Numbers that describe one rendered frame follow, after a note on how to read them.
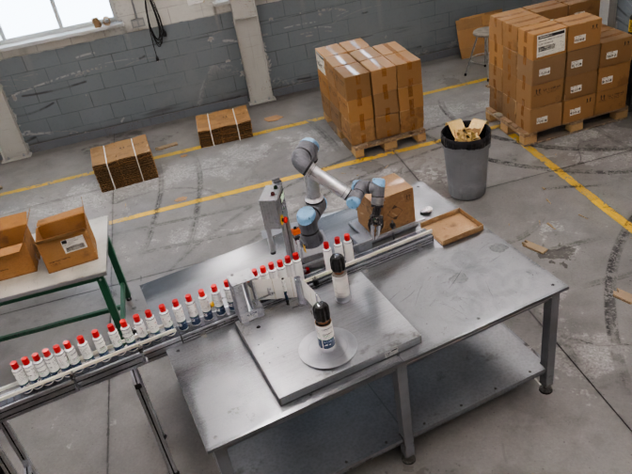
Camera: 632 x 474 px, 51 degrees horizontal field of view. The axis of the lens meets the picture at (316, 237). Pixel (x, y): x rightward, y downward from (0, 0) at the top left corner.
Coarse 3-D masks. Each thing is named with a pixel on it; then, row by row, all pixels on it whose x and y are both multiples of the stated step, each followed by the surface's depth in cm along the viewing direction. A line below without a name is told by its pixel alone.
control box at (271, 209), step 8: (264, 192) 367; (280, 192) 367; (264, 200) 359; (272, 200) 358; (264, 208) 362; (272, 208) 361; (280, 208) 366; (264, 216) 365; (272, 216) 364; (280, 216) 366; (264, 224) 368; (272, 224) 367; (280, 224) 367
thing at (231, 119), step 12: (240, 108) 815; (204, 120) 801; (216, 120) 795; (228, 120) 790; (240, 120) 784; (204, 132) 774; (216, 132) 778; (228, 132) 780; (240, 132) 783; (204, 144) 783; (216, 144) 786
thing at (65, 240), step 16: (80, 208) 481; (48, 224) 469; (64, 224) 472; (80, 224) 476; (48, 240) 443; (64, 240) 450; (80, 240) 454; (48, 256) 452; (64, 256) 456; (80, 256) 460; (96, 256) 464
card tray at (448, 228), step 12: (444, 216) 435; (456, 216) 435; (468, 216) 430; (432, 228) 428; (444, 228) 426; (456, 228) 424; (468, 228) 422; (480, 228) 417; (444, 240) 409; (456, 240) 413
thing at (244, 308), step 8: (232, 288) 355; (240, 288) 357; (232, 296) 366; (240, 296) 359; (248, 296) 364; (256, 296) 368; (232, 304) 375; (240, 304) 362; (248, 304) 372; (256, 304) 370; (240, 312) 364; (248, 312) 367; (256, 312) 369; (240, 320) 370; (248, 320) 369
